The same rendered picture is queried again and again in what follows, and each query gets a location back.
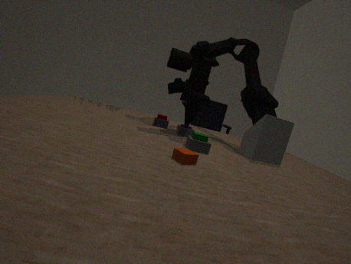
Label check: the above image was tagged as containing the red button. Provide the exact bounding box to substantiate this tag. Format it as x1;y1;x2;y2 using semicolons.
153;114;169;129

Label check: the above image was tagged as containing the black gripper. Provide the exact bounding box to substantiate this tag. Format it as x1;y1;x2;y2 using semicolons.
180;74;210;126

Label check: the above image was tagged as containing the purple button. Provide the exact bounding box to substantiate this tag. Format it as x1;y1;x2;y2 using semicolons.
176;124;194;137

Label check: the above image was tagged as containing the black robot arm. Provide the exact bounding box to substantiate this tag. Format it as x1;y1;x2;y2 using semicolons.
167;37;278;125

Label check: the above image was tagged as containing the orange block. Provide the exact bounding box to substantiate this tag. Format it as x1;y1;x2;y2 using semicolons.
172;148;199;165

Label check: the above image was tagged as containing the green button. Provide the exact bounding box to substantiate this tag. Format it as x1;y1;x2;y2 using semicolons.
185;131;212;155

